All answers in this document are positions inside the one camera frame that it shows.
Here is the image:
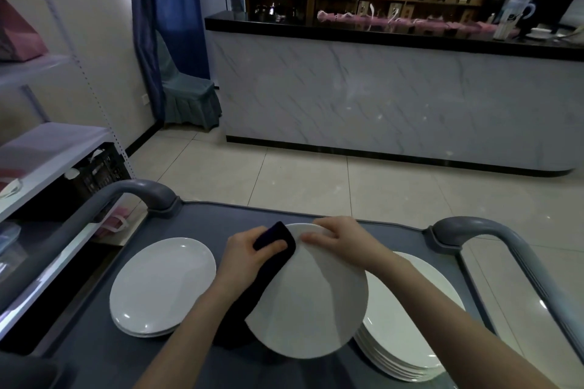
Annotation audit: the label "pink bag white handles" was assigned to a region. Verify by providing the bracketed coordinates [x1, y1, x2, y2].
[96, 206, 137, 237]

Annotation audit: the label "person's right forearm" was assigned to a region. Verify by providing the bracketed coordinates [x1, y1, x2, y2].
[364, 252, 557, 389]

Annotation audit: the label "person's left forearm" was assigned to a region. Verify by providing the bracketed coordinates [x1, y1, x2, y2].
[134, 281, 240, 389]

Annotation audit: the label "clear container blue lid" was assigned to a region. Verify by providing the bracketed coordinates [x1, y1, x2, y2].
[0, 222, 23, 266]

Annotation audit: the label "person's right hand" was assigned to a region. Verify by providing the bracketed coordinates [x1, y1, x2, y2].
[301, 216, 402, 275]

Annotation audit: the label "marble bar counter black top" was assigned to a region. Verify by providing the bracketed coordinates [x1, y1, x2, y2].
[205, 11, 584, 177]

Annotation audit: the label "row of pink bags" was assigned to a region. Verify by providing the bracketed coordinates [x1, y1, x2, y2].
[317, 9, 519, 36]

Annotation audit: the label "grey service cart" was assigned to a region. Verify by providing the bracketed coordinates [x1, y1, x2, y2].
[0, 179, 584, 389]

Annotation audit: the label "white pitcher with handle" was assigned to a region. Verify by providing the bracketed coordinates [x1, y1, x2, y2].
[493, 0, 536, 41]

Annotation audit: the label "chair with grey-green cover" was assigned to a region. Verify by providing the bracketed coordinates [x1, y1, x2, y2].
[156, 30, 223, 131]

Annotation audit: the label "white metal shelf rack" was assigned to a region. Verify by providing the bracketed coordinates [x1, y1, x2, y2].
[0, 0, 137, 339]

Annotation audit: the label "person's left hand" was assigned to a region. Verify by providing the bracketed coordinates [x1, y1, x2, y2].
[217, 225, 291, 298]

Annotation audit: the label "white round plate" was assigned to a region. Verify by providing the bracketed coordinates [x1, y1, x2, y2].
[245, 223, 369, 360]

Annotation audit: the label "black plastic crate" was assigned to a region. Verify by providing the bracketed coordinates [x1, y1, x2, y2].
[68, 142, 133, 207]

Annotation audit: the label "blue curtain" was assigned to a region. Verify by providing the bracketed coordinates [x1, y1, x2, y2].
[128, 0, 212, 123]

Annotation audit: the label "dark blue cleaning cloth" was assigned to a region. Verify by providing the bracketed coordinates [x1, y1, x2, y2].
[212, 221, 296, 351]

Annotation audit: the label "stack of white plates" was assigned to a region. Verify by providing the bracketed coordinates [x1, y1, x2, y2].
[109, 237, 218, 339]
[353, 250, 466, 383]

